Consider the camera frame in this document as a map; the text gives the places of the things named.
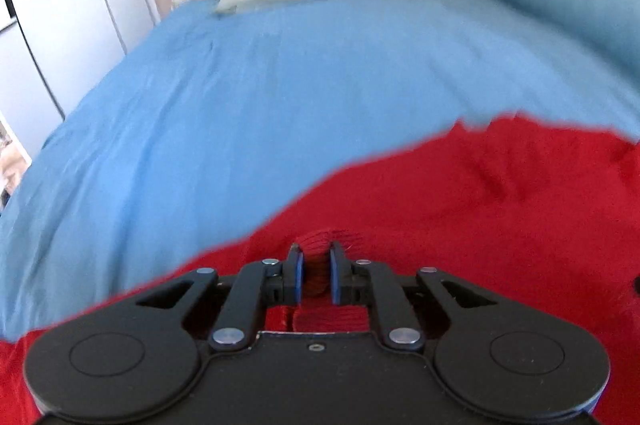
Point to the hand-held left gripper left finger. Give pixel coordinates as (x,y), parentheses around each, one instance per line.
(298,277)

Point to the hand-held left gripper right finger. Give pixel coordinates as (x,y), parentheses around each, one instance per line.
(336,277)

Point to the red garment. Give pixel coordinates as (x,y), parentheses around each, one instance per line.
(450,215)

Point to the bed with blue sheet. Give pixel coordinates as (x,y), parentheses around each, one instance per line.
(225,105)

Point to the white shelf unit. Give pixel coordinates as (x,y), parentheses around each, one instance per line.
(12,165)

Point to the grey white wardrobe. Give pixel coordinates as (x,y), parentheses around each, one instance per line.
(55,5)

